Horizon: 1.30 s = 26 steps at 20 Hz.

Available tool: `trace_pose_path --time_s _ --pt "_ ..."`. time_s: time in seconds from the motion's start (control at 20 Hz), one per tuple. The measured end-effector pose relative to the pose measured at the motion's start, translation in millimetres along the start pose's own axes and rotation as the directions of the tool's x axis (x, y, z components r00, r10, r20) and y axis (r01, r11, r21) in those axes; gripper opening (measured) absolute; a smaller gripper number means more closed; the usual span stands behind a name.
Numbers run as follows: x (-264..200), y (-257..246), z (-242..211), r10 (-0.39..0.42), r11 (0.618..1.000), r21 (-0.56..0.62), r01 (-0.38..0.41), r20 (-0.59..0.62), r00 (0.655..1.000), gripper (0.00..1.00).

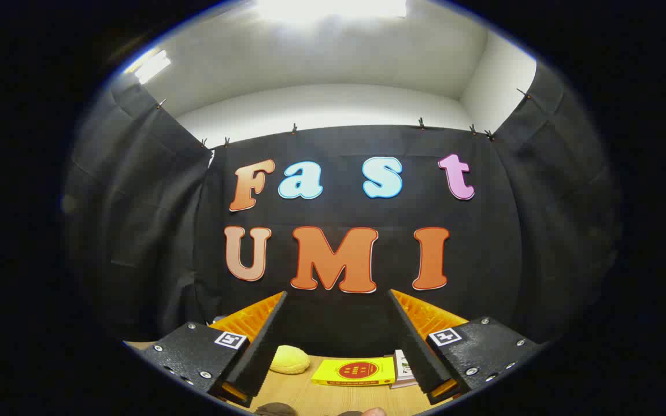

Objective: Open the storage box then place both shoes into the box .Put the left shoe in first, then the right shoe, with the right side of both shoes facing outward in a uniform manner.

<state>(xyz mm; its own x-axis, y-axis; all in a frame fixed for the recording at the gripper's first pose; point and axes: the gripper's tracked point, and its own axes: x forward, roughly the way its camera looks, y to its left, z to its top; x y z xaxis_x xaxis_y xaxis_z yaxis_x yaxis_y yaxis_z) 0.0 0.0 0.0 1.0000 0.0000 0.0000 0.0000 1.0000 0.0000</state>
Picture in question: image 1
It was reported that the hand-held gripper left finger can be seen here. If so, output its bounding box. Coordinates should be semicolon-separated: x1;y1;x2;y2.
123;291;288;408

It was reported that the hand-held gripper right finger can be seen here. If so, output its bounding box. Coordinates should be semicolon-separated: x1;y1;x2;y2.
388;289;545;405

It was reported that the white book with colourful cover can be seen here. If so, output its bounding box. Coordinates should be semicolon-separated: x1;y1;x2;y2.
394;349;416;382

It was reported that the yellow plush bread toy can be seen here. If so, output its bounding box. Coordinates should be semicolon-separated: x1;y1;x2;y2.
269;345;311;375

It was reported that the yellow book with red circle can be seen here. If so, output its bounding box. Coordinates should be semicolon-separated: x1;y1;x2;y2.
311;356;396;387

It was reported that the small ceiling light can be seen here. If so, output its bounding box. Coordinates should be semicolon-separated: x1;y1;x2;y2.
128;49;172;84

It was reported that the large ceiling light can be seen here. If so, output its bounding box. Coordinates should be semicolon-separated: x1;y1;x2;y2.
252;0;409;24

